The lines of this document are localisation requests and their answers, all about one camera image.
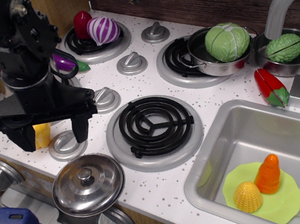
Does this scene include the silver oven knob left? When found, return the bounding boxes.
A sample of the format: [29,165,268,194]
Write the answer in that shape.
[0,161,25,192]

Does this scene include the silver stove knob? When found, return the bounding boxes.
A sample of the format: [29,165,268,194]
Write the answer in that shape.
[94,87,121,114]
[48,130,88,162]
[116,52,148,76]
[141,22,170,44]

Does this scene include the shiny steel pot lid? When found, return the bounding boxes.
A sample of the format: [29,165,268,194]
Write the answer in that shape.
[52,154,125,217]

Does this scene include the front black stove burner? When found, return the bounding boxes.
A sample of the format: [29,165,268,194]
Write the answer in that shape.
[106,95,203,173]

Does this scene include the red toy chili pepper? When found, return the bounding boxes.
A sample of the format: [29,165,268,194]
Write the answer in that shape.
[254,68,290,108]

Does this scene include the purple toy eggplant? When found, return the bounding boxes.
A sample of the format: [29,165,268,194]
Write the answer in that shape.
[53,54,90,72]

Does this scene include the yellow toy food piece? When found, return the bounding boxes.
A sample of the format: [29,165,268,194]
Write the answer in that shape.
[33,123,51,149]

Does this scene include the small steel pot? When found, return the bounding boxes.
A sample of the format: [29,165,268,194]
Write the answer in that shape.
[253,28,300,77]

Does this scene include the silver stove knob top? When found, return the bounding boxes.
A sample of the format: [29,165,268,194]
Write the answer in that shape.
[141,22,170,44]

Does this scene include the light green plate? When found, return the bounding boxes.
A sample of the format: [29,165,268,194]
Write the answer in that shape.
[222,162,300,224]

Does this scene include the yellow toy corn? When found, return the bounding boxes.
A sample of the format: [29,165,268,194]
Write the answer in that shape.
[233,181,263,213]

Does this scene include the silver stove knob front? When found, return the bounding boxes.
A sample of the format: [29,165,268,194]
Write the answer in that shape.
[48,130,88,162]

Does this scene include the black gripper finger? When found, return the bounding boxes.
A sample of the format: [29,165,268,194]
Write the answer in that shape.
[3,125,36,152]
[71,114,89,143]

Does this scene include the purple white toy onion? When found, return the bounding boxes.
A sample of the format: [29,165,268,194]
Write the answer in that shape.
[87,16,121,46]

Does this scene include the orange toy carrot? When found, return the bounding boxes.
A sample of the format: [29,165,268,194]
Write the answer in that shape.
[254,154,281,194]

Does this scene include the silver stove knob lower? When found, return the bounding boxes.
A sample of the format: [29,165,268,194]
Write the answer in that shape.
[94,87,121,114]

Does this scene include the green toy cabbage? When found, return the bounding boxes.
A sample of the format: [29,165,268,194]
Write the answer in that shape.
[205,22,250,62]

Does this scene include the dark red toy vegetable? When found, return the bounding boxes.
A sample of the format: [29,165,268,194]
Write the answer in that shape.
[73,11,92,39]

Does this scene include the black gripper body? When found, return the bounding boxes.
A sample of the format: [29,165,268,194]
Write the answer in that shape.
[0,70,98,133]

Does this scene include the back left stove burner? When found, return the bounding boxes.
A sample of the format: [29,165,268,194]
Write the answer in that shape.
[58,21,131,65]

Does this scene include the silver sink basin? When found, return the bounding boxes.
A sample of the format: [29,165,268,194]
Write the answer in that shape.
[184,100,300,224]

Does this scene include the green toy bitter gourd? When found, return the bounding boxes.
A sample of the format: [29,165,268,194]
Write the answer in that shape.
[266,33,300,64]

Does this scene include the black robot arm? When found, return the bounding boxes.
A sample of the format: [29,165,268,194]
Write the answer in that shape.
[0,0,97,152]

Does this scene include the silver stove knob middle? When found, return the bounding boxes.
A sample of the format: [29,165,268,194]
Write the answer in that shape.
[116,52,148,76]

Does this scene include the silver oven door handle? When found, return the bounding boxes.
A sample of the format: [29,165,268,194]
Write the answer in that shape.
[0,173,128,224]

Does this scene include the steel pot with handles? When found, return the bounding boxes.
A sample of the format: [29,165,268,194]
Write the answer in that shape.
[187,27,254,77]

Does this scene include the back right stove burner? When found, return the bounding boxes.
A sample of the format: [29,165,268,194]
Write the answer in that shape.
[156,36,230,89]

